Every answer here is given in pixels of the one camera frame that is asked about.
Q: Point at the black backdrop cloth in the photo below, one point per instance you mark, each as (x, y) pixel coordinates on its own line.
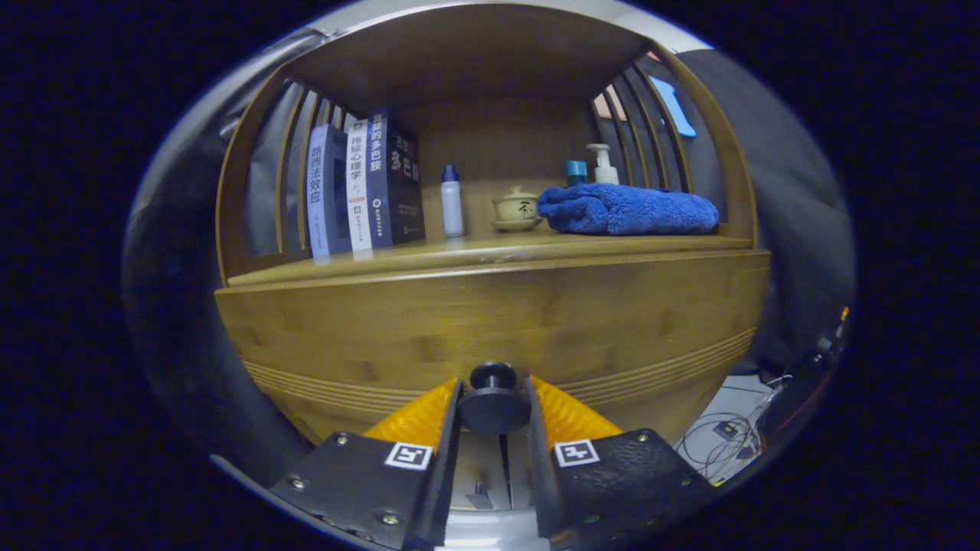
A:
(788, 191)

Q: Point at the folded blue towel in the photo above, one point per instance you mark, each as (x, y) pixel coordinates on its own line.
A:
(628, 210)

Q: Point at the white spine book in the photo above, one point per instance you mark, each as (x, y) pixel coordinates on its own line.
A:
(357, 184)

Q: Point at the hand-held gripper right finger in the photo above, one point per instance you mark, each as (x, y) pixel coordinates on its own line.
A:
(540, 474)

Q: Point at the wooden drawer with black knob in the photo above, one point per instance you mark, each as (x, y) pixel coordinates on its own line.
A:
(490, 314)

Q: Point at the wooden cabinet door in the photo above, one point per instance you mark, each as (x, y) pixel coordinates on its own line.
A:
(478, 467)
(519, 467)

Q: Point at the wooden countertop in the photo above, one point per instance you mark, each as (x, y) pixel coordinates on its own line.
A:
(536, 249)

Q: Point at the white pump bottle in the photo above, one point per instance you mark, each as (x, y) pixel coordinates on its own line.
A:
(606, 174)

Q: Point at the wooden cabinet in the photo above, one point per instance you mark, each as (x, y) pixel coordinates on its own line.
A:
(498, 138)

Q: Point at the teal bottle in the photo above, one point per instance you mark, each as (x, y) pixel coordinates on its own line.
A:
(576, 172)

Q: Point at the navy blue book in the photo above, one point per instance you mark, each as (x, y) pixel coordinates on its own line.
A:
(377, 176)

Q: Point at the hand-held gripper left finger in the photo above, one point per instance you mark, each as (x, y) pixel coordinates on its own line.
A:
(444, 474)

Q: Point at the black equipment with orange part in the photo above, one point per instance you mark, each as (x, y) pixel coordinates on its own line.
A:
(804, 383)

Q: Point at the beige lidded teacup with saucer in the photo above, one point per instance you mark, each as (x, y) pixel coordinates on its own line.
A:
(515, 208)

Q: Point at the white bottle with blue cap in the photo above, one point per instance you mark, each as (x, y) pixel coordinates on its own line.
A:
(452, 207)

